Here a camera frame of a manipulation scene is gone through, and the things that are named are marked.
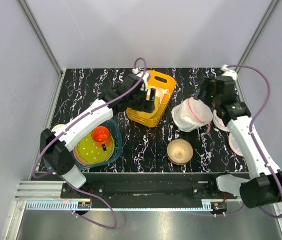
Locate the flat pink-rimmed mesh bag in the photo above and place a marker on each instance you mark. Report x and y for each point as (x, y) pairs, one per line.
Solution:
(234, 145)

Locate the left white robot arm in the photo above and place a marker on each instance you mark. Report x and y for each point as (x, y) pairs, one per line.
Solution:
(56, 146)

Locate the yellow-green dotted plate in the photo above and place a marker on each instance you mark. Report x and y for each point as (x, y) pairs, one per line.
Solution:
(88, 142)

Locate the beige bra in basket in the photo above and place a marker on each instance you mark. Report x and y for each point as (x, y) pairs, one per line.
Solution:
(160, 93)

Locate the teal transparent tray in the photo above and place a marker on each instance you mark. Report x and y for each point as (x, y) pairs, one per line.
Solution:
(116, 134)

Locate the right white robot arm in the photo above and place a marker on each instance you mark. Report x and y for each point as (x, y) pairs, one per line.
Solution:
(264, 186)

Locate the open laundry bag pink trim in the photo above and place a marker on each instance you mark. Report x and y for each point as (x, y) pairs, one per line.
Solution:
(218, 122)

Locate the pale yellow mug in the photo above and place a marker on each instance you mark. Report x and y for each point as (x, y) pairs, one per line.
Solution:
(58, 127)

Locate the yellow plastic basket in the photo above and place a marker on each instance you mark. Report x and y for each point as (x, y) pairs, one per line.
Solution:
(164, 86)

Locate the white mesh laundry bag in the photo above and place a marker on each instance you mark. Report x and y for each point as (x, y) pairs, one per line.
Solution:
(191, 114)

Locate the orange plastic cup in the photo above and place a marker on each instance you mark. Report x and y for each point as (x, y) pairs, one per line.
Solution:
(101, 135)

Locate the pink plate under green plate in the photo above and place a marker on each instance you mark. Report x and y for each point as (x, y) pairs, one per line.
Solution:
(86, 156)

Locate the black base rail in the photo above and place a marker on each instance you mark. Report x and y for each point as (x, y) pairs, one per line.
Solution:
(189, 185)

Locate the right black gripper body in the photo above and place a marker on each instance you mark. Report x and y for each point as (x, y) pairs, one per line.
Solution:
(209, 99)

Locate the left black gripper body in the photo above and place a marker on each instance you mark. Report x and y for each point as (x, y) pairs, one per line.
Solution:
(139, 102)

